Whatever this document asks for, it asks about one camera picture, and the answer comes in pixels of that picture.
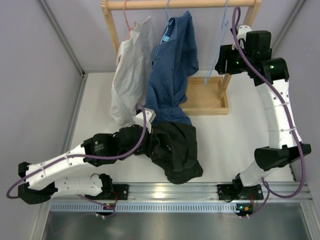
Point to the blue checked shirt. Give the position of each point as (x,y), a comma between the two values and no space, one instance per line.
(174,60)

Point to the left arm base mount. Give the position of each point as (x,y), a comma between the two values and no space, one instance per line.
(116,192)

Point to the white shirt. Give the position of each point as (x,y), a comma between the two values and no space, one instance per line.
(133,67)

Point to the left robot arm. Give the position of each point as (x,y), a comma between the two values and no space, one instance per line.
(51,179)

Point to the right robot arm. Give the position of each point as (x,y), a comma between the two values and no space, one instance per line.
(251,53)

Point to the light blue hanger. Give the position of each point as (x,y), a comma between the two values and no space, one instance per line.
(218,43)

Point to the aluminium frame post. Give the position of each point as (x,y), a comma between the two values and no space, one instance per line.
(280,15)
(46,9)

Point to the blue hanger under blue shirt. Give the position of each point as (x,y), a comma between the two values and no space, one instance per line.
(166,11)

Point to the dark pinstriped shirt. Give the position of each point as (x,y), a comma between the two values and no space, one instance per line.
(174,148)

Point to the aluminium frame post left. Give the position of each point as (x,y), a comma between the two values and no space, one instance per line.
(46,9)

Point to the pink hanger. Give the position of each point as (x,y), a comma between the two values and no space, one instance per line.
(129,27)

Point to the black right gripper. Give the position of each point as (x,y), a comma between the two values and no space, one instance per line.
(226,54)

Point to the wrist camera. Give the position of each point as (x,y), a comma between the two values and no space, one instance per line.
(149,117)
(241,34)

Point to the aluminium frame post right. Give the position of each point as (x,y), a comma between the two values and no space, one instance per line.
(280,15)

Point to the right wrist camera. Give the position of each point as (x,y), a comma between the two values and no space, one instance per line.
(241,34)

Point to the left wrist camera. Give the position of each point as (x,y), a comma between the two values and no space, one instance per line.
(149,117)

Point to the wooden clothes rack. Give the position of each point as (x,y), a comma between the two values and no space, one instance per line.
(202,100)

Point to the perforated cable duct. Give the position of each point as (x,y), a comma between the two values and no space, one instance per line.
(148,207)

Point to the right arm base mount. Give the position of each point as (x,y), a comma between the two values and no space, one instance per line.
(229,193)

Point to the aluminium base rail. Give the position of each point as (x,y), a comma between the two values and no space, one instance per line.
(192,192)

